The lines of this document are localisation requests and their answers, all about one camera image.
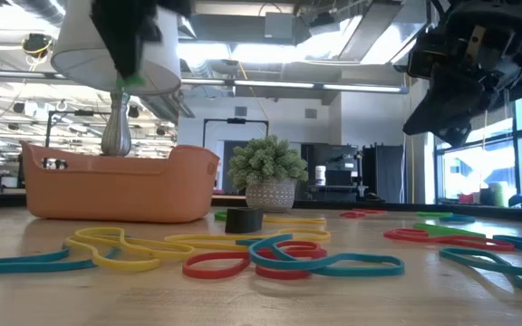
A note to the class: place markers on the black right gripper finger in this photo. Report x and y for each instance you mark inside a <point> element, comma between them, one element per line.
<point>424,102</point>
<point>433,120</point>

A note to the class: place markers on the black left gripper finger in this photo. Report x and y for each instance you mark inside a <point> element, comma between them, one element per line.
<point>113,27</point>
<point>141,31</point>

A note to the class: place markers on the green rubber band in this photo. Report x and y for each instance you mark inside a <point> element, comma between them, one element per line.
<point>442,230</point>
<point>129,82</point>
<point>433,214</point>
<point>220,216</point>

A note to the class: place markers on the red rubber band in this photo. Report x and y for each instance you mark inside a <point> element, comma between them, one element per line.
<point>206,274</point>
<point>351,215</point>
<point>372,211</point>
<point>406,235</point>

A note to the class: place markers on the teal rubber band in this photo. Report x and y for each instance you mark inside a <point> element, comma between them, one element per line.
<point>444,253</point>

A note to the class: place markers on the yellow rubber band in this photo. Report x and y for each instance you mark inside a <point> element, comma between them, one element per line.
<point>170,240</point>
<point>129,267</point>
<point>295,221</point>

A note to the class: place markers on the black round cap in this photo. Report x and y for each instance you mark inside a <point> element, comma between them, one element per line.
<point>243,221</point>

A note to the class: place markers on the orange plastic bin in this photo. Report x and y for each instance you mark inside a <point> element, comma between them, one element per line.
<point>120,194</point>

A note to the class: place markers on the white shade table lamp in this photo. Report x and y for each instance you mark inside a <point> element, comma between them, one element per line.
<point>84,59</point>

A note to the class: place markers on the black curtain panel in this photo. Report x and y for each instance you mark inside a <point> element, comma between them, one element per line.
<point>383,174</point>

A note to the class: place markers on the red box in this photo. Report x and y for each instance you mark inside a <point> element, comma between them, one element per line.
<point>466,198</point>

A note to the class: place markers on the green bottle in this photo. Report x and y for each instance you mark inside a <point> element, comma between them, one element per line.
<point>496,194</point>

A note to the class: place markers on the ceiling light strip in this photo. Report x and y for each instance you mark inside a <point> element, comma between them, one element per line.
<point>320,85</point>

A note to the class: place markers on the grey ceiling box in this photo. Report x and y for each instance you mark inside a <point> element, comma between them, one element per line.
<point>279,25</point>

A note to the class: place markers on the black robot workstation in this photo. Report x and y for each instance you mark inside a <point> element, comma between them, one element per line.
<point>333,179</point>

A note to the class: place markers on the white canister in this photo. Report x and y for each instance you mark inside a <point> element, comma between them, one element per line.
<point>320,175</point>

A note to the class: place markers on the green artificial potted plant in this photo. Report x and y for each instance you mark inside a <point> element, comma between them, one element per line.
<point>267,163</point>

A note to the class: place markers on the silver ceiling duct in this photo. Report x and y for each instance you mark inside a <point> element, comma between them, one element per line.
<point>374,31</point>

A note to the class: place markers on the black frame stand with camera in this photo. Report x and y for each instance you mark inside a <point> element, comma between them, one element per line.
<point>236,121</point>

